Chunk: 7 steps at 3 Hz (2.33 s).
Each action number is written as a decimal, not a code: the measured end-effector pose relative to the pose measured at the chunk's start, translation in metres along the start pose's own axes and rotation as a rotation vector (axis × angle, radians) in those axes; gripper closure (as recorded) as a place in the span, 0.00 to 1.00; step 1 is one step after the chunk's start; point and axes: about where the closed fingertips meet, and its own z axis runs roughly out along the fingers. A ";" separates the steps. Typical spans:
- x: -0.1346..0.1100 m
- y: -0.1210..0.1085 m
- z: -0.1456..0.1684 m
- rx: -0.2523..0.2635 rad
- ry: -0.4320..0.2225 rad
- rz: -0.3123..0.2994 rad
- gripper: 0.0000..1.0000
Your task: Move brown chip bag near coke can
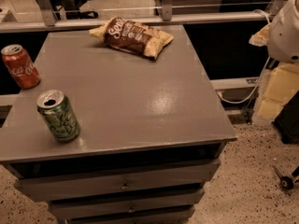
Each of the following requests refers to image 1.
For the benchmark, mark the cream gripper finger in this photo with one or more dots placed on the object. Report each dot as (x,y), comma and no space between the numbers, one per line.
(261,37)

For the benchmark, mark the brown chip bag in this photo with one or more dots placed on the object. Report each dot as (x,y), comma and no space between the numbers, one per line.
(132,36)

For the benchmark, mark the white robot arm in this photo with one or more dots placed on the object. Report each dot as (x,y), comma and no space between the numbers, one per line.
(281,35)

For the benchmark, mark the green soda can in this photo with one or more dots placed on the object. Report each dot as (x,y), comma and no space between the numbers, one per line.
(56,110)

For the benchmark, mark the red coke can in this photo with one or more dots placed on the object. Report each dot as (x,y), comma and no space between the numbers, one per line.
(19,64)

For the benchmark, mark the yellow foam block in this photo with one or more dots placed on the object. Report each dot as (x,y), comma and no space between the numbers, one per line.
(282,86)

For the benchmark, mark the grey drawer cabinet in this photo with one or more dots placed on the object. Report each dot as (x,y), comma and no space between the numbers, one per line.
(132,112)

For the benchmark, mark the black caster wheel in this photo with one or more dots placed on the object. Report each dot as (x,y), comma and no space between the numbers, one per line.
(287,182)

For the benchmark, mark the bottom drawer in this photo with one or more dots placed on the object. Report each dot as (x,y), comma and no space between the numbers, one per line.
(140,217)

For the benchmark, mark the drawer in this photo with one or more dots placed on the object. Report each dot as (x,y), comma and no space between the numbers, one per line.
(64,187)
(140,217)
(128,205)

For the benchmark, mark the top drawer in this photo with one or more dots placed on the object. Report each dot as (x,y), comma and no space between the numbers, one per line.
(64,187)

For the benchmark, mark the middle drawer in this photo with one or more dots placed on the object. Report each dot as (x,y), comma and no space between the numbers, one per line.
(128,205)

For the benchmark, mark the metal window rail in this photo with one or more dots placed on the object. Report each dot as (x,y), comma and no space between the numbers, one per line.
(70,25)

